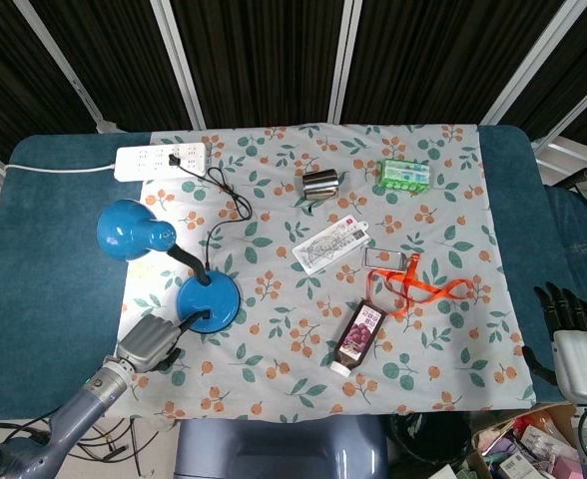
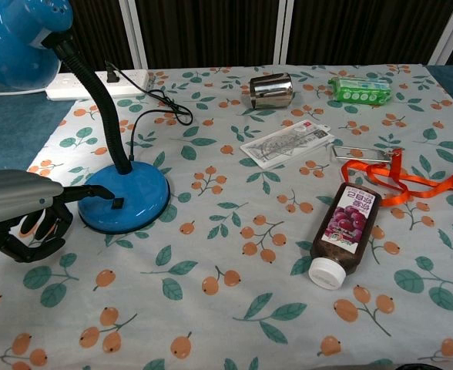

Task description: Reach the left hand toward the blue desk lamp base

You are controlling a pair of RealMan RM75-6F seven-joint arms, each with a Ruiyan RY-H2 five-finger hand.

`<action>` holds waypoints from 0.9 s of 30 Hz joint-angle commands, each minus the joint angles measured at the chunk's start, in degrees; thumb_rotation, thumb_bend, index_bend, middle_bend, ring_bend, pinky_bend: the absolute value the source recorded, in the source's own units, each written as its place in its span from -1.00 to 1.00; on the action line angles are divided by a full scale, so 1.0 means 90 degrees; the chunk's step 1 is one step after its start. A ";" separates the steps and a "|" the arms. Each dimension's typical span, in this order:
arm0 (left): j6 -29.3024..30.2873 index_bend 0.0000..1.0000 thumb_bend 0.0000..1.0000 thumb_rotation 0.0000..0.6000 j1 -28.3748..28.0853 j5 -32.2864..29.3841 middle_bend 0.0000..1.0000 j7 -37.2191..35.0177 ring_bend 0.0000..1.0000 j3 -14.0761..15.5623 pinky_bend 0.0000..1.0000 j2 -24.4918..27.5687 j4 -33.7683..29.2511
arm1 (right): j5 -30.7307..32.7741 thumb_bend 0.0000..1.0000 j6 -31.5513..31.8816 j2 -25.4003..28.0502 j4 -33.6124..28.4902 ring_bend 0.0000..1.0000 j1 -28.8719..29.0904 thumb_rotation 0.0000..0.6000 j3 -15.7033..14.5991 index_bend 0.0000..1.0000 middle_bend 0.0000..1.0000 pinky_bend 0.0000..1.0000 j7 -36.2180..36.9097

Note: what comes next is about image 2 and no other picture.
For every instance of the white partition frame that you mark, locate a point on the white partition frame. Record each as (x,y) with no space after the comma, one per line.
(282,32)

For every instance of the grape juice bottle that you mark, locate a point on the grape juice bottle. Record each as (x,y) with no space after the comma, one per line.
(342,235)

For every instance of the white packaged ruler set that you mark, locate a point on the white packaged ruler set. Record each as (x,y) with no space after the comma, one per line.
(284,143)

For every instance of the stainless steel cup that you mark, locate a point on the stainless steel cup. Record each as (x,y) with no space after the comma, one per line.
(271,91)

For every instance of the green tissue pack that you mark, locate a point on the green tissue pack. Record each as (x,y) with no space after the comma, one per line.
(360,90)

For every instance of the fruit print tablecloth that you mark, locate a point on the fruit print tablecloth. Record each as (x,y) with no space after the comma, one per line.
(226,246)

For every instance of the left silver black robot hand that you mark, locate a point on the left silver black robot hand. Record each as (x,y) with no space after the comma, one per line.
(14,196)

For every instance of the white power strip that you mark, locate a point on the white power strip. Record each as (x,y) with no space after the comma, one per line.
(95,85)

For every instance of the blue desk lamp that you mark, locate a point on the blue desk lamp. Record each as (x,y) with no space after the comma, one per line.
(124,200)

